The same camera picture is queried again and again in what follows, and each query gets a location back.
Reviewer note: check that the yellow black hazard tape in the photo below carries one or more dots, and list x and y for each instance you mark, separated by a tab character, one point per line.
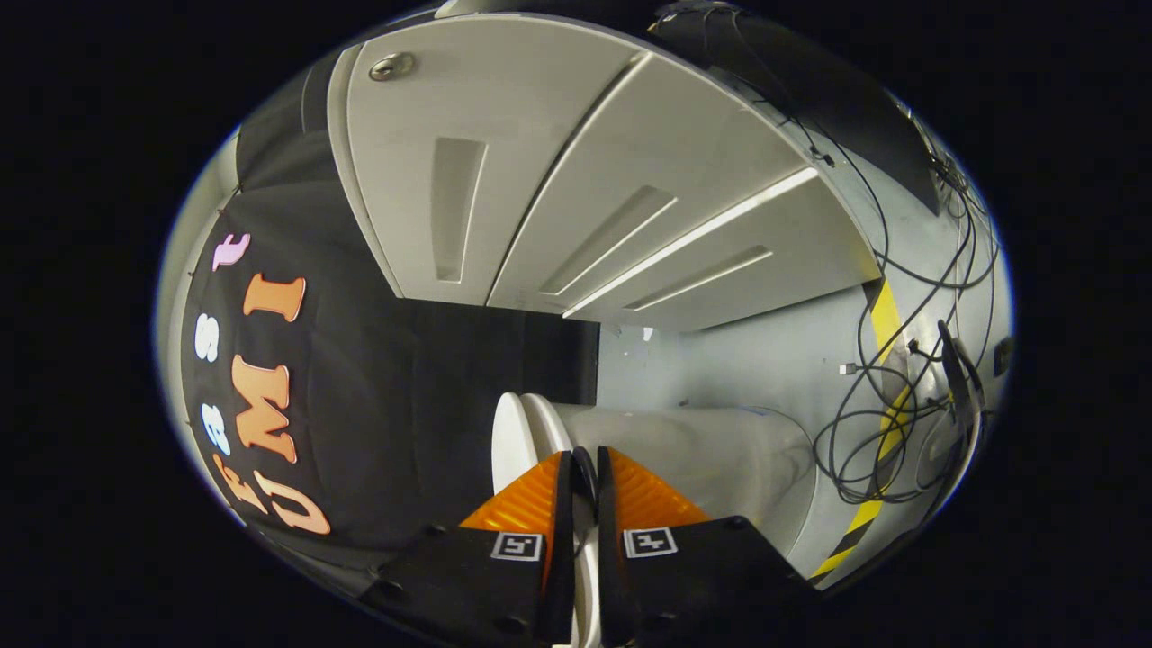
886	315

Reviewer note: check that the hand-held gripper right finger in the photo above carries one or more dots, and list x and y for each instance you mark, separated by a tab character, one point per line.
607	540

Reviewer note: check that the white drawer cabinet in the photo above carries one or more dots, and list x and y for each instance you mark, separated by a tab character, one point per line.
540	162

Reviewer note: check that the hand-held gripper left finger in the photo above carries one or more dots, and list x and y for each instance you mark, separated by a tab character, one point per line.
565	540

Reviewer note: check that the white toilet body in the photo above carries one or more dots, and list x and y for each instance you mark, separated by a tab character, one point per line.
684	459

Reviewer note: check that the black stand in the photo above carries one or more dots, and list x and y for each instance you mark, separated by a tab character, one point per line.
958	369

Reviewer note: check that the round metal cabinet lock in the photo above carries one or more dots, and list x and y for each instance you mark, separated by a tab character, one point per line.
391	66

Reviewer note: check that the black backdrop cloth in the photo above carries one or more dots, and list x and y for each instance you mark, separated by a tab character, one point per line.
378	414

